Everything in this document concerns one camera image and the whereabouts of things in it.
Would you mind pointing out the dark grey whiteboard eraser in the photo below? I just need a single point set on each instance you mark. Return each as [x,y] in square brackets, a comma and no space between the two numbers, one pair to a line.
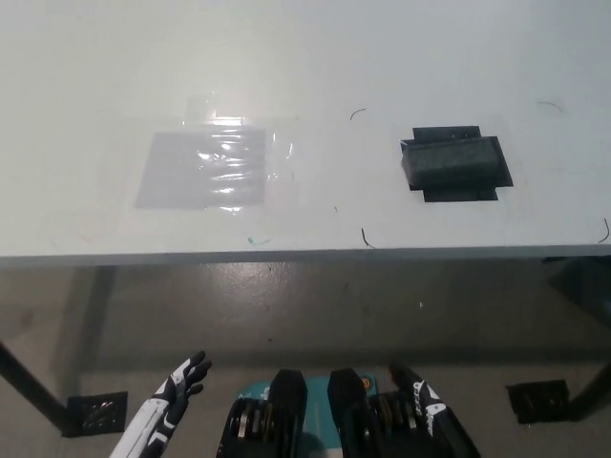
[448,160]

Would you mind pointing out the black tape spot marking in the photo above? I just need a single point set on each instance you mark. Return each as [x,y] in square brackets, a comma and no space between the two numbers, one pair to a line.
[458,194]

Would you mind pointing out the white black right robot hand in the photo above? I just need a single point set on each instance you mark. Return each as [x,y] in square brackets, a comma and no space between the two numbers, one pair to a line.
[436,420]

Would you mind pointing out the clear plastic film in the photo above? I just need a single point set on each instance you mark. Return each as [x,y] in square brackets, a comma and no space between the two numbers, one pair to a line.
[279,148]

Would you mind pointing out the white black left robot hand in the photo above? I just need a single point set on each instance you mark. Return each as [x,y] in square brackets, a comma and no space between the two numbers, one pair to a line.
[167,410]

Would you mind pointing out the black table leg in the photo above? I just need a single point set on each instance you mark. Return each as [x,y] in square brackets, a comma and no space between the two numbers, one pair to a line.
[33,379]
[592,393]

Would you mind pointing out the grey taped plastic sheet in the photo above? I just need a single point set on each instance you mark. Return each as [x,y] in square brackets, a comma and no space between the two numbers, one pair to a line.
[172,176]

